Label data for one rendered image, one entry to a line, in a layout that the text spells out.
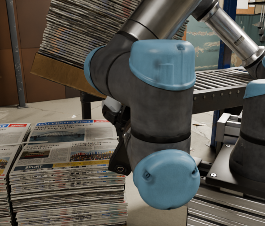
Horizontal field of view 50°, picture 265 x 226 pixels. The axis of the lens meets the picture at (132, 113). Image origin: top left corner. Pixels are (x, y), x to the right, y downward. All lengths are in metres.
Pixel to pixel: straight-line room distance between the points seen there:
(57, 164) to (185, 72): 0.51
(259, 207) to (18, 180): 0.59
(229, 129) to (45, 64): 0.85
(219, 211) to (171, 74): 0.57
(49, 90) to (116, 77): 4.16
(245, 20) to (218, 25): 5.38
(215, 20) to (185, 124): 0.94
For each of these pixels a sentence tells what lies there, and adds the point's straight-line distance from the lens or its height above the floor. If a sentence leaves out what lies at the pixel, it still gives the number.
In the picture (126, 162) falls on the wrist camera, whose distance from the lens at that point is 0.53.
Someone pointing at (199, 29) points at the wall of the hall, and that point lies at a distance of 5.78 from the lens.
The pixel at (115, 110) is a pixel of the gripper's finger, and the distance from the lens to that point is 0.58.
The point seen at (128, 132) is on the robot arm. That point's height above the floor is 1.02.
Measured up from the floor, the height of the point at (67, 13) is 1.19.
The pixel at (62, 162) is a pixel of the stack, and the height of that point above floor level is 0.83.
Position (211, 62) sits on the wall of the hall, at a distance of 6.08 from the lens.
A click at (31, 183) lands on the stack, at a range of 0.75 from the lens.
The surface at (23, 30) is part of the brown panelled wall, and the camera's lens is 4.35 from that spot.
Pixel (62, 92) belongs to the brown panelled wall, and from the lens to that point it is 4.55.
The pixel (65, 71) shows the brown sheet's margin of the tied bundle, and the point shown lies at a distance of 0.61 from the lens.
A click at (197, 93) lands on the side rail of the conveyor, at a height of 0.80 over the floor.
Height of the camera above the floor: 1.18
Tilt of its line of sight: 18 degrees down
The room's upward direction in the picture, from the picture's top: straight up
